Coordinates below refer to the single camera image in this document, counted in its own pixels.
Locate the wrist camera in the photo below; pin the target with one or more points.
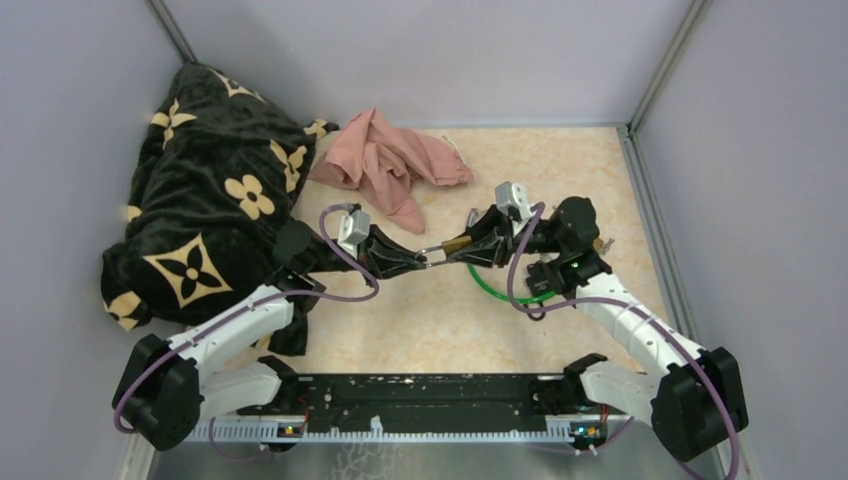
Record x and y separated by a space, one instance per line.
354 229
511 200

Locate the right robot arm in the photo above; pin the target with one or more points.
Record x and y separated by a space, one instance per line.
692 397

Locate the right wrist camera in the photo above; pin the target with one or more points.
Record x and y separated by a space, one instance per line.
511 200

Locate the green cable lock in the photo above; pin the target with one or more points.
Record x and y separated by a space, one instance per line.
503 291

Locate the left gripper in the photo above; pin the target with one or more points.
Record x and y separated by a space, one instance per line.
389 265

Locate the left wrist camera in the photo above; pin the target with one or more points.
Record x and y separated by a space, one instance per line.
354 229

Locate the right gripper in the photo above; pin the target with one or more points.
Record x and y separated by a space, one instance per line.
490 221

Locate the black floral blanket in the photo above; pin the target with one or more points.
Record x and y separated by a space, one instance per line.
219 173

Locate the pink cloth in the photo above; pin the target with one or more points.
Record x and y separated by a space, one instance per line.
383 163

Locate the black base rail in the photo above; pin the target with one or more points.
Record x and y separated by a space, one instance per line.
427 403

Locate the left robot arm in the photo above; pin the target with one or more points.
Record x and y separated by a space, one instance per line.
171 385

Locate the aluminium frame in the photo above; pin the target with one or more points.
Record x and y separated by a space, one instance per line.
630 127

